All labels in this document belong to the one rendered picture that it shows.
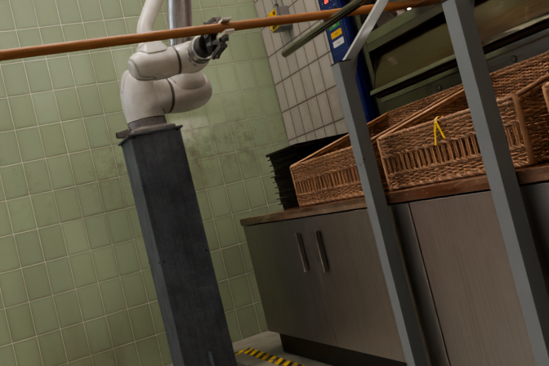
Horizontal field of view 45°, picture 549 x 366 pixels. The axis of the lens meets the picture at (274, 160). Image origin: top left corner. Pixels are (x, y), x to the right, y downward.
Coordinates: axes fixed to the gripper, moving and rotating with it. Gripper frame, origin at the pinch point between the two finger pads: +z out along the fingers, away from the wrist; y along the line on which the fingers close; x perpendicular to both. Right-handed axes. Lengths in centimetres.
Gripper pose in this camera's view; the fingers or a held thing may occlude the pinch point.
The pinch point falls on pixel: (225, 27)
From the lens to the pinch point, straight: 215.7
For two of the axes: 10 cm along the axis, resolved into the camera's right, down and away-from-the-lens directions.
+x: -8.8, 2.0, -4.2
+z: 4.0, -1.4, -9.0
